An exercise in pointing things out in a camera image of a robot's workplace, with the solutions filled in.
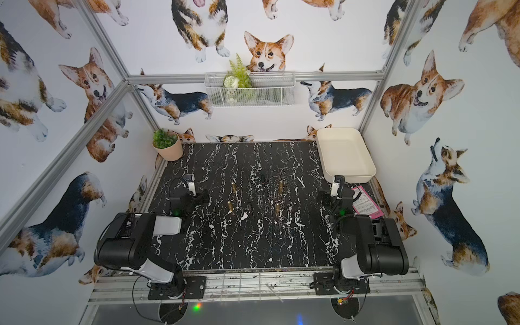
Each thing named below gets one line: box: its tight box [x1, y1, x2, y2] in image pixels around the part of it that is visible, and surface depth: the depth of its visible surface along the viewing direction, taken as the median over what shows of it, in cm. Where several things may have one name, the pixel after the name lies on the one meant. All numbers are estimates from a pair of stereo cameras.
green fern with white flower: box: [223, 52, 253, 90], surface depth 84 cm
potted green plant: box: [151, 127, 183, 162], surface depth 106 cm
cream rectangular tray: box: [316, 127, 377, 184], surface depth 116 cm
